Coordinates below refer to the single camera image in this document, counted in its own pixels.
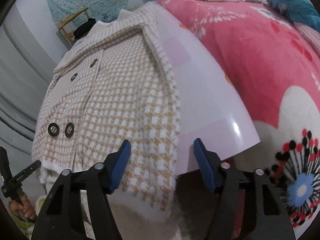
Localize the teal pillow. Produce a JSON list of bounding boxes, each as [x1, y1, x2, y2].
[[266, 0, 319, 32]]

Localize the wooden chair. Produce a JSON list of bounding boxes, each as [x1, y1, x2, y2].
[[56, 7, 90, 44]]

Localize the pink floral blanket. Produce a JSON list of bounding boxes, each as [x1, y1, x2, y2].
[[158, 0, 319, 237]]

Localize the beige houndstooth coat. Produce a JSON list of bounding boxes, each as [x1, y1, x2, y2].
[[31, 3, 181, 213]]

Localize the left hand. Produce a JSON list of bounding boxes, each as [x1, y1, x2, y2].
[[10, 193, 36, 219]]

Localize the black bag on chair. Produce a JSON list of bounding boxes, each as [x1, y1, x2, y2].
[[73, 18, 96, 40]]

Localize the white curtain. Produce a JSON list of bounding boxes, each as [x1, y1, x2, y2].
[[1, 5, 56, 154]]

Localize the green sleeve forearm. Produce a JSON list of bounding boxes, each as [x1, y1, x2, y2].
[[10, 195, 46, 239]]

